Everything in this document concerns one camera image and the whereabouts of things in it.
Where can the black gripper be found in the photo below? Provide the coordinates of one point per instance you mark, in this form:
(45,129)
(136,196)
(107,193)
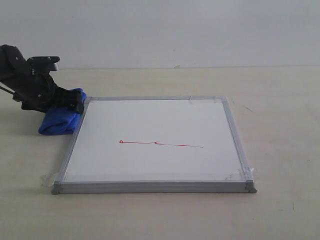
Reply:
(40,93)

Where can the blue microfiber cloth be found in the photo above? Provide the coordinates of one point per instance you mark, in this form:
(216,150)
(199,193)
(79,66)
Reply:
(60,122)

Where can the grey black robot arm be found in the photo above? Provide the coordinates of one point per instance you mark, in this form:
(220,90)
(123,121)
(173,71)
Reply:
(12,62)

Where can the clear tape front left corner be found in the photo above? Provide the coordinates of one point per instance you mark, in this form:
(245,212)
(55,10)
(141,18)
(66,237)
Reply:
(51,180)

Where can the clear tape back right corner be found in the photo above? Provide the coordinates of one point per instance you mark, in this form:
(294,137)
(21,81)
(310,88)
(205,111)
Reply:
(206,100)

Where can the clear tape front right corner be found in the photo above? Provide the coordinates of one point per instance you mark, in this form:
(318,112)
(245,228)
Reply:
(248,173)

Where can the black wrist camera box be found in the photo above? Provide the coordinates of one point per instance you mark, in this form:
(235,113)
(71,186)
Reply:
(43,65)

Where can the white board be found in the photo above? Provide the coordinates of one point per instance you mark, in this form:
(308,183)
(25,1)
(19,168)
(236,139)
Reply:
(154,145)

